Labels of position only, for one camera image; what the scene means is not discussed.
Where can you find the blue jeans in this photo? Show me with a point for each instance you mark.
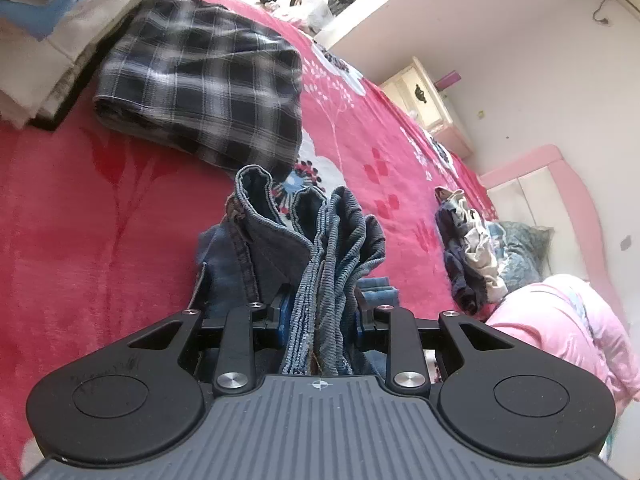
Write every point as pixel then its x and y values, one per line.
pixel 325 260

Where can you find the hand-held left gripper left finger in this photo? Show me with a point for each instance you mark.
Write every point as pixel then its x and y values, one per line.
pixel 285 316

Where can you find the grey pillow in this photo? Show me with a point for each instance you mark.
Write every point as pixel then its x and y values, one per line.
pixel 525 250

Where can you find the stack of white folded linens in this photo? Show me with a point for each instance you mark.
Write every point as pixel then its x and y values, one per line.
pixel 50 35

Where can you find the pile of dark and beige clothes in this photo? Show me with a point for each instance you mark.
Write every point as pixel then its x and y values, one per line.
pixel 480 245

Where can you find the pink quilt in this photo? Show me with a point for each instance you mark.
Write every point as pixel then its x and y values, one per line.
pixel 550 325

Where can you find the small pink table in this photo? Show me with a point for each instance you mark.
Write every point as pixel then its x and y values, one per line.
pixel 452 142

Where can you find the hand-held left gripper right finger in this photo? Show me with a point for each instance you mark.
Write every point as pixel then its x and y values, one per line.
pixel 365 325

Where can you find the pink headboard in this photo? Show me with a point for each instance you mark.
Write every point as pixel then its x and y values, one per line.
pixel 550 170

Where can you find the pink floral blanket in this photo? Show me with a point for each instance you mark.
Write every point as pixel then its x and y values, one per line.
pixel 75 235

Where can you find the cream nightstand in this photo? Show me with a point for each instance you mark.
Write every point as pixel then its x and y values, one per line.
pixel 417 95

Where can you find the folded plaid shirt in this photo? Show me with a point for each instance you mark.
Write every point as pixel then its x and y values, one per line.
pixel 210 80

